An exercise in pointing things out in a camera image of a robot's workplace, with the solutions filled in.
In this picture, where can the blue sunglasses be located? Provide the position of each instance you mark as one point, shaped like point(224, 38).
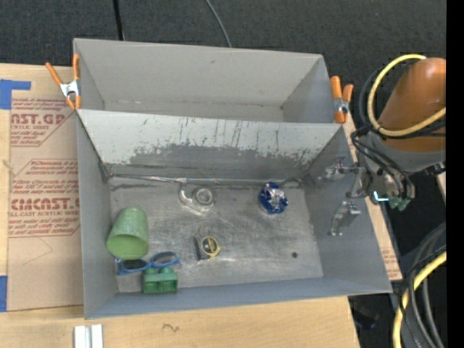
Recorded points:
point(163, 259)

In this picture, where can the clear tape dispenser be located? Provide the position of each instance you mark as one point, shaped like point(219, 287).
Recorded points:
point(199, 196)

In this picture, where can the brown cardboard board red print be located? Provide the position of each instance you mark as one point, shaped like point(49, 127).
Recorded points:
point(40, 194)

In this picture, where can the black cylinder on white bracket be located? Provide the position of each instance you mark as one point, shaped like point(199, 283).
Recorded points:
point(435, 169)

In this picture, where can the green toy brick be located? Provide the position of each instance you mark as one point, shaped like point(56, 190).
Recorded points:
point(159, 281)

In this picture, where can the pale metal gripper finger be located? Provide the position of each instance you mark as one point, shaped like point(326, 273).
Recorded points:
point(344, 216)
point(337, 169)

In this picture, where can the black and yellow tape measure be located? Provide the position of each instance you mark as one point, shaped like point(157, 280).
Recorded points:
point(208, 247)

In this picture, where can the blue and clear ball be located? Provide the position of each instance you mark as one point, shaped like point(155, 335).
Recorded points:
point(272, 198)

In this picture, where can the green plastic cup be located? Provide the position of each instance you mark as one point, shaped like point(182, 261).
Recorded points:
point(128, 234)

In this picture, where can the grey metal bin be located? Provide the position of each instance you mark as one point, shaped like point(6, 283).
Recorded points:
point(253, 230)

